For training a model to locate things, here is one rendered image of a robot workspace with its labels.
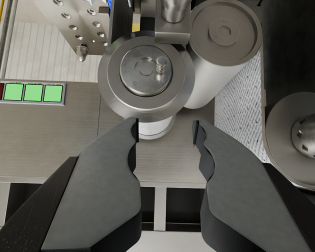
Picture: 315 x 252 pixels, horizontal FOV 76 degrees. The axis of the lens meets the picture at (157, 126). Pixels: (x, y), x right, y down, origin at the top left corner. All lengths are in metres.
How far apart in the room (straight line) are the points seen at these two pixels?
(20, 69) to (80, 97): 1.87
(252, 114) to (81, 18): 0.47
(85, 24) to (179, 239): 0.64
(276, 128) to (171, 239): 0.44
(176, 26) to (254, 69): 0.15
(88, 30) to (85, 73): 1.65
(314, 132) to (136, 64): 0.25
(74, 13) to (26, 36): 2.08
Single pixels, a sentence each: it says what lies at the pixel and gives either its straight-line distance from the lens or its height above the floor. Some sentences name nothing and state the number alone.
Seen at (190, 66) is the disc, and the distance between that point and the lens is 0.33.
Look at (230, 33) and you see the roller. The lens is 0.37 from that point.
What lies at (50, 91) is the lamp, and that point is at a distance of 0.71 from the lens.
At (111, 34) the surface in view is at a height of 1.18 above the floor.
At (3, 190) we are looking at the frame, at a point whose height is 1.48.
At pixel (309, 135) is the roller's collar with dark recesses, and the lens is 0.33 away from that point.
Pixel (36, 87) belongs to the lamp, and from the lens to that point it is 0.74.
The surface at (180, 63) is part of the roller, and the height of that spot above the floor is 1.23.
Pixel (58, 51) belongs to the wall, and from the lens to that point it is 2.47.
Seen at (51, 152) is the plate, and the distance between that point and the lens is 0.68.
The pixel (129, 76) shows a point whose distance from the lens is 0.29.
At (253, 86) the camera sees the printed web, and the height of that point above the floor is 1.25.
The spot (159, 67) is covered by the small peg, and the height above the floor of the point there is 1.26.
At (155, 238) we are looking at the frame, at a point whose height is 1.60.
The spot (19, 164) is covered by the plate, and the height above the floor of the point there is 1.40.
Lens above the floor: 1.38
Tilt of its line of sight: 10 degrees down
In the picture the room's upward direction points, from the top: 178 degrees counter-clockwise
